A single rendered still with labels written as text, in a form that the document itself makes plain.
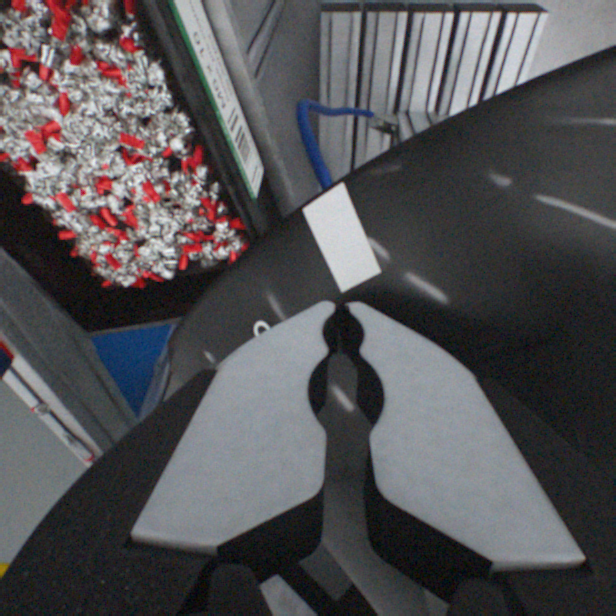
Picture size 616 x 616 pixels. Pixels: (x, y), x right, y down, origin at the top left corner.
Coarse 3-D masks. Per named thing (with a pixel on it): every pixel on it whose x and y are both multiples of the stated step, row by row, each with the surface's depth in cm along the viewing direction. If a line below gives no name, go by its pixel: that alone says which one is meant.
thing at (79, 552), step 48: (192, 384) 9; (144, 432) 7; (96, 480) 6; (144, 480) 6; (48, 528) 6; (96, 528) 6; (48, 576) 5; (96, 576) 5; (144, 576) 5; (192, 576) 5
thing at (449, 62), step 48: (336, 48) 86; (384, 48) 86; (432, 48) 85; (480, 48) 86; (528, 48) 85; (336, 96) 93; (384, 96) 93; (432, 96) 92; (480, 96) 94; (336, 144) 101; (384, 144) 100
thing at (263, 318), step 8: (264, 304) 16; (256, 312) 16; (264, 312) 16; (272, 312) 16; (248, 320) 16; (256, 320) 16; (264, 320) 16; (272, 320) 16; (240, 328) 17; (248, 328) 17; (256, 328) 16; (264, 328) 16; (248, 336) 17
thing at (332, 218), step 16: (336, 192) 14; (304, 208) 14; (320, 208) 14; (336, 208) 14; (352, 208) 13; (320, 224) 14; (336, 224) 14; (352, 224) 13; (320, 240) 14; (336, 240) 14; (352, 240) 13; (336, 256) 14; (352, 256) 14; (368, 256) 13; (336, 272) 14; (352, 272) 14; (368, 272) 13
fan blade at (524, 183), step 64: (576, 64) 10; (448, 128) 12; (512, 128) 11; (576, 128) 10; (320, 192) 14; (384, 192) 13; (448, 192) 12; (512, 192) 11; (576, 192) 10; (256, 256) 16; (320, 256) 14; (384, 256) 13; (448, 256) 12; (512, 256) 11; (576, 256) 10; (192, 320) 18; (448, 320) 12; (512, 320) 11; (576, 320) 10; (512, 384) 11; (576, 384) 11; (576, 448) 11; (384, 576) 16
